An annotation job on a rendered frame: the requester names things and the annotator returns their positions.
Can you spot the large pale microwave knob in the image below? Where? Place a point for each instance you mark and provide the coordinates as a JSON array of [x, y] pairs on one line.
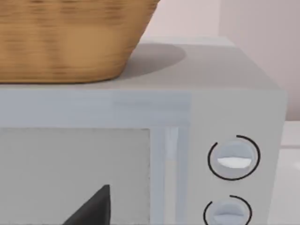
[[234, 157]]

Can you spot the pale microwave oven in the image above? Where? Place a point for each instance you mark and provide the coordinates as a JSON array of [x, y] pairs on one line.
[[234, 98]]

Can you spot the woven wicker basket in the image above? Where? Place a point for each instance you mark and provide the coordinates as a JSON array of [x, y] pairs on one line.
[[65, 39]]

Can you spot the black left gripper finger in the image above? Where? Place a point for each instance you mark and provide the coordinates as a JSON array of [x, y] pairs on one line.
[[96, 208]]

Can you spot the microwave oven door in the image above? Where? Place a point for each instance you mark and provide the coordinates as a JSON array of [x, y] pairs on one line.
[[131, 112]]

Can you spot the small pale microwave knob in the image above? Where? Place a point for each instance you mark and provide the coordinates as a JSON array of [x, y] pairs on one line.
[[227, 212]]

